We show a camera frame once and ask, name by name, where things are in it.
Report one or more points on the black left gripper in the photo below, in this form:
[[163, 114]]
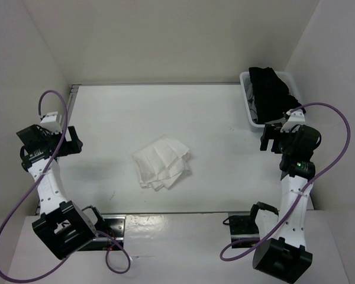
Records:
[[72, 147]]

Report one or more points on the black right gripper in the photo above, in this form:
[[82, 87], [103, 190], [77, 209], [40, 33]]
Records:
[[269, 133]]

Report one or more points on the white pleated skirt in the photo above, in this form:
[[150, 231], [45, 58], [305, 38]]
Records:
[[162, 163]]

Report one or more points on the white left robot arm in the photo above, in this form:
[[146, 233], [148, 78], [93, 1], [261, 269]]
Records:
[[62, 227]]

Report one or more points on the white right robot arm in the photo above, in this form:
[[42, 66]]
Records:
[[282, 253]]

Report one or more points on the black skirt in basket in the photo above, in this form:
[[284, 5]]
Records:
[[271, 96]]

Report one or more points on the grey skirt in basket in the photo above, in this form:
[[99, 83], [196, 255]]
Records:
[[251, 101]]

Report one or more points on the white perforated plastic basket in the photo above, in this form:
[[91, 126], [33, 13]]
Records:
[[286, 77]]

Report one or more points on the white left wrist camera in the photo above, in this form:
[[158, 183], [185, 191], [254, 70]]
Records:
[[52, 121]]

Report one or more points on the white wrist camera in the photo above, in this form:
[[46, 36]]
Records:
[[52, 121], [292, 120]]

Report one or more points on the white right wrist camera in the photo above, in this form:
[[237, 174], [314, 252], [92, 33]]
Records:
[[292, 120]]

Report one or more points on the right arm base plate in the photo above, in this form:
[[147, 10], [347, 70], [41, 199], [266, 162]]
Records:
[[242, 227]]

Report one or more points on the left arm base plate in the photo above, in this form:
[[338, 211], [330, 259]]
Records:
[[115, 227]]

